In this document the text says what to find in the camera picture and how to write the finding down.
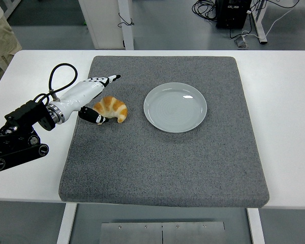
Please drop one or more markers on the grey felt mat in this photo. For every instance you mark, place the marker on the grey felt mat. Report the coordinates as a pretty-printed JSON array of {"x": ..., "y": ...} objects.
[{"x": 167, "y": 165}]

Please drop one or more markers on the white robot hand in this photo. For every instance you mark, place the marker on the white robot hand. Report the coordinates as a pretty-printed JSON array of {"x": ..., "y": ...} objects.
[{"x": 81, "y": 92}]

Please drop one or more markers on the black computer case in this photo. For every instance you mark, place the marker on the black computer case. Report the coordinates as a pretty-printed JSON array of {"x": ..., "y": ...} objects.
[{"x": 232, "y": 14}]

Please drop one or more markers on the person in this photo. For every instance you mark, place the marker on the person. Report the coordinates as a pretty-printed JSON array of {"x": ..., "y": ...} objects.
[{"x": 1, "y": 40}]

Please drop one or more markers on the white desk post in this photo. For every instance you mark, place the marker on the white desk post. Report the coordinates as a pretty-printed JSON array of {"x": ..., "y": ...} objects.
[{"x": 128, "y": 38}]

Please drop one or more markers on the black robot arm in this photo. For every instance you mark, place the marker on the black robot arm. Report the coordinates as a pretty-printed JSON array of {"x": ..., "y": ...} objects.
[{"x": 23, "y": 114}]

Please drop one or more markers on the white table leg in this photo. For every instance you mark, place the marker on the white table leg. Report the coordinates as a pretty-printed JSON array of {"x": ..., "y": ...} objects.
[
  {"x": 66, "y": 223},
  {"x": 256, "y": 226}
]

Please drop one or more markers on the white cabinet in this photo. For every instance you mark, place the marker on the white cabinet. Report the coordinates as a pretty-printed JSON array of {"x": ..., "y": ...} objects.
[{"x": 101, "y": 23}]

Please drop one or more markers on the white desk leg with foot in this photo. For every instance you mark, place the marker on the white desk leg with foot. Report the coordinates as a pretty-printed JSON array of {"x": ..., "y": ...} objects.
[{"x": 260, "y": 23}]

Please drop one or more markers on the small grey power adapter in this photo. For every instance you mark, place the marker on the small grey power adapter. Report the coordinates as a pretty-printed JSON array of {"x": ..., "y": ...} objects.
[{"x": 241, "y": 42}]

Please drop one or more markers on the golden croissant bread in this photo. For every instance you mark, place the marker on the golden croissant bread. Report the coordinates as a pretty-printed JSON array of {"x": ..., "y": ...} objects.
[{"x": 114, "y": 106}]

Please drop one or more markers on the pale grey round plate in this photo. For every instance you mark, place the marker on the pale grey round plate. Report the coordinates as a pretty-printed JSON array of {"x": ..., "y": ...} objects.
[{"x": 175, "y": 107}]

